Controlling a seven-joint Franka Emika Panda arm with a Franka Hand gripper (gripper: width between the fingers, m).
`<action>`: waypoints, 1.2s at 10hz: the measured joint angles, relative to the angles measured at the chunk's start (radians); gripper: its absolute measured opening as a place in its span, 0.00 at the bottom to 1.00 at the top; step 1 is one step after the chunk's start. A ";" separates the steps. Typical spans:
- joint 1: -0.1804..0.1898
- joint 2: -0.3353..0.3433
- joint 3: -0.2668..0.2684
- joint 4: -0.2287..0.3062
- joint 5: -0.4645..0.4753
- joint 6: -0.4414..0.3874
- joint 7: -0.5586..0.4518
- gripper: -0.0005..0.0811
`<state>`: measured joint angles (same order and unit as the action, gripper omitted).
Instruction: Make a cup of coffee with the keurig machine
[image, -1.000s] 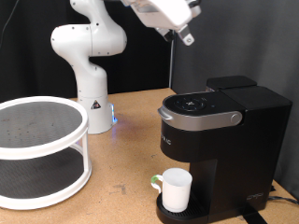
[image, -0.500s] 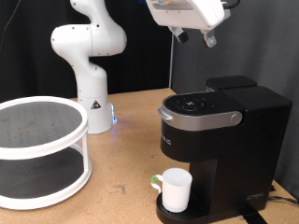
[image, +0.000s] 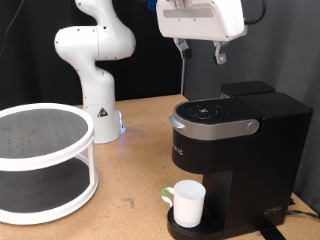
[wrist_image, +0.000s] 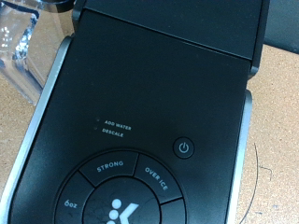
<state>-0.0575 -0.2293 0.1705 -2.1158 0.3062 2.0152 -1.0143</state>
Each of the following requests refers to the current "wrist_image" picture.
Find grey partition panel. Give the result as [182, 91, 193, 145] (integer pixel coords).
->
[263, 0, 299, 55]

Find black Keurig coffee machine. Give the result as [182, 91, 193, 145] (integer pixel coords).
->
[0, 0, 271, 224]

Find clear plastic water tank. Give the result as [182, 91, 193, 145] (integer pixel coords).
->
[0, 0, 77, 106]

